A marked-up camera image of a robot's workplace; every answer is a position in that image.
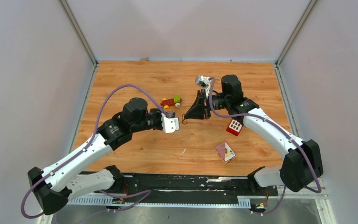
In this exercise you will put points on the gold S-shaped carabiner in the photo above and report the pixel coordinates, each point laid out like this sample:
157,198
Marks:
184,120

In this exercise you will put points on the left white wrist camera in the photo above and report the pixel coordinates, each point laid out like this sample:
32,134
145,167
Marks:
170,125

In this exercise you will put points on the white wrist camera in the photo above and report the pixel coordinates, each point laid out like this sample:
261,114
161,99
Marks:
170,125
204,82

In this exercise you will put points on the red toy window brick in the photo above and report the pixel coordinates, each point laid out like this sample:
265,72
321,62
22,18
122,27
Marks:
234,127

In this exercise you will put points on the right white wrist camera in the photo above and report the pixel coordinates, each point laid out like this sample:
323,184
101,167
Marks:
204,82

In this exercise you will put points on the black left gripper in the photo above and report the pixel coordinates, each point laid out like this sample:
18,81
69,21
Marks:
159,113

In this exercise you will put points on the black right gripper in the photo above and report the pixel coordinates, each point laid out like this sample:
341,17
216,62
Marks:
197,110

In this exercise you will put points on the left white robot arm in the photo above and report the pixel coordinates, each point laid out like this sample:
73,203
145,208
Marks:
55,185

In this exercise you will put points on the red patterned card box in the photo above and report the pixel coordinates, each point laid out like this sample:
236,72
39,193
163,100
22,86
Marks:
225,152

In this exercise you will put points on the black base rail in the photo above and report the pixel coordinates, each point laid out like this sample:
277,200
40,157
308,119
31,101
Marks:
190,189

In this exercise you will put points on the toy brick car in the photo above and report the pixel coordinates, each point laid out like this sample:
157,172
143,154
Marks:
167,103

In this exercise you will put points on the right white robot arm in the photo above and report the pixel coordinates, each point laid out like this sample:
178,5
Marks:
302,162

